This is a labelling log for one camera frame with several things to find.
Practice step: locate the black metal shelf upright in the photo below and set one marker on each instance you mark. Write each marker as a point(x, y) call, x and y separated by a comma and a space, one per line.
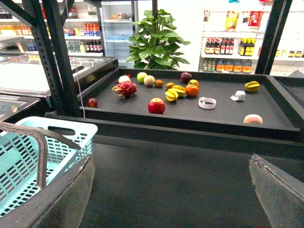
point(60, 80)

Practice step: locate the light blue plastic basket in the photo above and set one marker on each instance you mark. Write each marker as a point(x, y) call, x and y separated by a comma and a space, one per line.
point(19, 158)

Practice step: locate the right gripper black camera-side right finger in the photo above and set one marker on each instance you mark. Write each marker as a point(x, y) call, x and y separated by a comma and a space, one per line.
point(280, 194)

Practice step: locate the small dark red apple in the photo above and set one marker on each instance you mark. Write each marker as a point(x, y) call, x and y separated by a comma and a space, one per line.
point(92, 102)

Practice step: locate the brown kiwi fruit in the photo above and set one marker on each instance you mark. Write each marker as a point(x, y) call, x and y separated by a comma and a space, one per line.
point(159, 83)
point(169, 85)

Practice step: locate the white foam fruit net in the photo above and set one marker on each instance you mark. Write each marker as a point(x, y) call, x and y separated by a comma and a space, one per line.
point(238, 96)

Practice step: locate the green potted plant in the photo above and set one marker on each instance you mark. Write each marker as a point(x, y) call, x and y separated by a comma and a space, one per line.
point(155, 43)

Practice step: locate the pink dragon fruit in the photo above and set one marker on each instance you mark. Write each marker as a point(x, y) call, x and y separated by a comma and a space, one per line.
point(125, 89)

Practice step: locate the yellow star fruit front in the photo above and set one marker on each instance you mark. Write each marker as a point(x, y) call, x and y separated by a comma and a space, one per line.
point(171, 95)

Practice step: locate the green apple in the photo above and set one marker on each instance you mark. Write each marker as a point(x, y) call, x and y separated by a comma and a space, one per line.
point(141, 76)

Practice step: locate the beige cantaloupe melon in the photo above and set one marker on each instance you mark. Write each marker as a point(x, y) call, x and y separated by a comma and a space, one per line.
point(149, 80)

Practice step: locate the yellow star fruit behind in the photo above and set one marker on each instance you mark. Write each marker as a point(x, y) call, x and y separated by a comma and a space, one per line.
point(181, 91)

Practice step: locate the white supermarket bottle shelf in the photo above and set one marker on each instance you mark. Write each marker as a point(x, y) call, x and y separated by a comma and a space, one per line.
point(233, 32)

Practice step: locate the dark purple passion fruit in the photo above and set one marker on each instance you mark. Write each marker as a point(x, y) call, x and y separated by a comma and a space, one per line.
point(186, 77)

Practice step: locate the red-green mango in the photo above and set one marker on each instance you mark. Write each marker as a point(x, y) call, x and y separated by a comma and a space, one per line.
point(194, 82)

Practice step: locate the pink peach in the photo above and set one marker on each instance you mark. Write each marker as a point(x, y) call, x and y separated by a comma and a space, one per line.
point(253, 119)

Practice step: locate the large red apple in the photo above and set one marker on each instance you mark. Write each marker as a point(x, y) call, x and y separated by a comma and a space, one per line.
point(156, 106)

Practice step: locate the white round fruit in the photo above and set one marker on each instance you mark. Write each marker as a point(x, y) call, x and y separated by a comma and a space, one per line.
point(124, 79)

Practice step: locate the left drinks shelf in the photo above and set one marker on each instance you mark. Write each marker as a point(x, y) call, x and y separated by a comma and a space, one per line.
point(46, 19)

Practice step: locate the glass-top chest freezer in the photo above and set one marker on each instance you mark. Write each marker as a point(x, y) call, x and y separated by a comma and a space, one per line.
point(24, 75)

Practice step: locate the right gripper black camera-side left finger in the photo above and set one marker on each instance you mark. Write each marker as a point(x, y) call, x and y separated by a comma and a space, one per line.
point(59, 205)

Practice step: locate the black fruit display tray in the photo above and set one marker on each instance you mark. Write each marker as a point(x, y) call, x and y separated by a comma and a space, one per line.
point(211, 110)

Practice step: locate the glass door refrigerator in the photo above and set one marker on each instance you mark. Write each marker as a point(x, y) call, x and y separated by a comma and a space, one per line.
point(117, 19)

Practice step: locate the orange persimmon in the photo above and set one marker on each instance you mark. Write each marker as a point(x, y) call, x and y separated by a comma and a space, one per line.
point(192, 90)

